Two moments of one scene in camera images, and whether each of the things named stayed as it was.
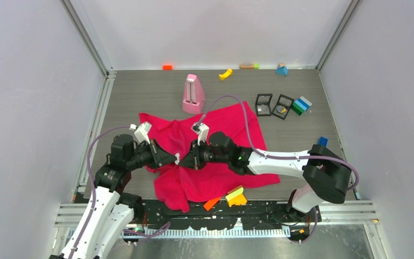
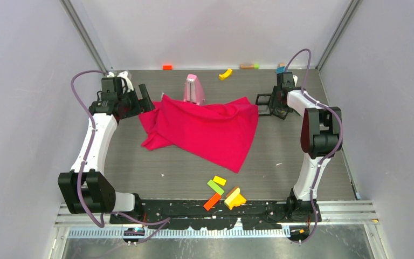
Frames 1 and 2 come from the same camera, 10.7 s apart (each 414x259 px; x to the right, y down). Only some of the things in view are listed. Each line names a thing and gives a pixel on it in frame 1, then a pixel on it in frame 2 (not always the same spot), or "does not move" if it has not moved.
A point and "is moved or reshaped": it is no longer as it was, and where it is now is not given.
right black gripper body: x=202 y=154 to x=277 y=103
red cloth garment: x=195 y=188 is moved or reshaped
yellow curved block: x=228 y=73 does not move
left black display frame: x=262 y=104 does not move
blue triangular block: x=282 y=70 does not move
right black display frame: x=283 y=106 does not move
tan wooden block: x=247 y=66 does not move
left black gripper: x=157 y=161 to x=145 y=104
